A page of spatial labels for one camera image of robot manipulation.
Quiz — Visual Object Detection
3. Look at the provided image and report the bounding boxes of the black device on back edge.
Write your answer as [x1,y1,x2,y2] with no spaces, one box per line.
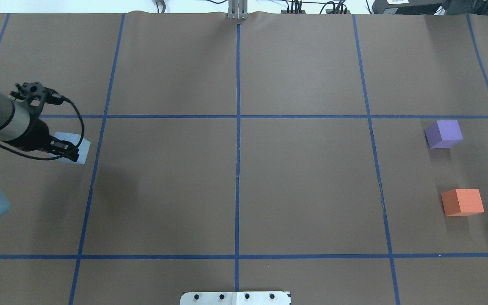
[369,0,488,16]

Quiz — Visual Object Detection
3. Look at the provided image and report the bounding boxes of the grey metal clamp bracket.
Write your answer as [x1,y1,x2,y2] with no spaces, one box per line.
[227,0,249,20]

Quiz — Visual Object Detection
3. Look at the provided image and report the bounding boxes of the purple foam block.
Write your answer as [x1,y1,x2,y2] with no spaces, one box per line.
[424,120,463,149]

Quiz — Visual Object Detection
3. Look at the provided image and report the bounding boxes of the light blue foam block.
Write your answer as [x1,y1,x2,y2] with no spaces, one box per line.
[55,133,91,165]

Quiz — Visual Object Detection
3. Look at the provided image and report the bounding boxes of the black braided cable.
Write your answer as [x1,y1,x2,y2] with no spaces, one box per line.
[0,97,85,161]

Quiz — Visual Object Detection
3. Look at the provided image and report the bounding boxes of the white metal base plate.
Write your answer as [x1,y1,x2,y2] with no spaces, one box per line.
[179,291,292,305]

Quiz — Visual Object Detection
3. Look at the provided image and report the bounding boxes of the orange foam block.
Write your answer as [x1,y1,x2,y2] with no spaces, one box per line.
[440,189,485,217]

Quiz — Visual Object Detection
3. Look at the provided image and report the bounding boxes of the black and red cable plugs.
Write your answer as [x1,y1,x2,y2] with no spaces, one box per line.
[276,0,351,15]

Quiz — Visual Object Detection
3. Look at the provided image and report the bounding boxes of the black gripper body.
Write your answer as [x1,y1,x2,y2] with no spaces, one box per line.
[23,120,64,154]

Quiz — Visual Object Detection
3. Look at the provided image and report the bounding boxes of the brown paper table mat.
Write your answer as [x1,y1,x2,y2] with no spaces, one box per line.
[0,11,488,305]

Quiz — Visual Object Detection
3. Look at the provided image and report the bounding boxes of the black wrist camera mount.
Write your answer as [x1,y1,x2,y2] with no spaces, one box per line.
[10,82,68,118]

